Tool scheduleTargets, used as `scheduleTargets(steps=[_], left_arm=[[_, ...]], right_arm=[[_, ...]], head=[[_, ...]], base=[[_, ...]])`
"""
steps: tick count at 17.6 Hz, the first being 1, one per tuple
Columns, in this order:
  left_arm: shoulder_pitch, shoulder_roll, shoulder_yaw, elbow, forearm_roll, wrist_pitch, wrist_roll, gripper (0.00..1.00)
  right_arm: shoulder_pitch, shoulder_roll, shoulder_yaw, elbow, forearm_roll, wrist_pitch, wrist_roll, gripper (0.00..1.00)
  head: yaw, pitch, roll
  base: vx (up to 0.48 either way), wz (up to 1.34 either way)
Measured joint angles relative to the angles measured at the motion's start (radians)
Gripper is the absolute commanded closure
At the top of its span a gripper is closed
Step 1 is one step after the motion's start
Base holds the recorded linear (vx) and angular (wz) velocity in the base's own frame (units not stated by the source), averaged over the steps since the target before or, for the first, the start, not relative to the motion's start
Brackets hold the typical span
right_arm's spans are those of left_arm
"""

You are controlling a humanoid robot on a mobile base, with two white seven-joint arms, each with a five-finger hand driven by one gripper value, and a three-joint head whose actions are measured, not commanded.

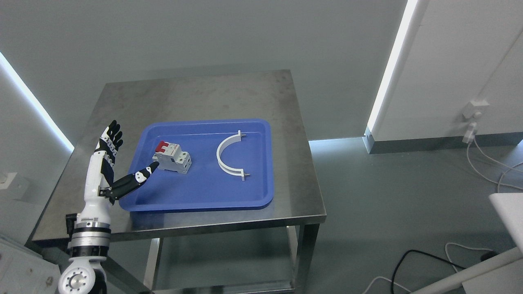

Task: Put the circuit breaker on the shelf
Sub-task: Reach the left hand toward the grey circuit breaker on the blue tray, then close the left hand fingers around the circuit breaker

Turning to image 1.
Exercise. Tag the white desk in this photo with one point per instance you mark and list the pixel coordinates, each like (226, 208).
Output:
(496, 273)

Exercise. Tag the stainless steel table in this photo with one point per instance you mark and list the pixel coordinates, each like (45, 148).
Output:
(137, 237)

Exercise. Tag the white power adapter plug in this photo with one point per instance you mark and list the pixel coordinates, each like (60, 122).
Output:
(470, 133)

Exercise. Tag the white curved bracket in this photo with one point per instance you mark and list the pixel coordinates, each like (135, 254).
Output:
(225, 153)

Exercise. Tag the white wall socket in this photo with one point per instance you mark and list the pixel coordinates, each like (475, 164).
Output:
(475, 109)

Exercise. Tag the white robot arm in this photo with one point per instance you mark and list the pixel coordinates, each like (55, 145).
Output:
(88, 246)

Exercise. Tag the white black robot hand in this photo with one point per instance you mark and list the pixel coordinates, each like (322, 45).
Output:
(101, 189)

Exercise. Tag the blue plastic tray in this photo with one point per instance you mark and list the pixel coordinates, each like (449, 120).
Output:
(205, 187)

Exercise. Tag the grey red circuit breaker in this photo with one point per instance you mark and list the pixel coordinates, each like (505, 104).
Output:
(171, 157)

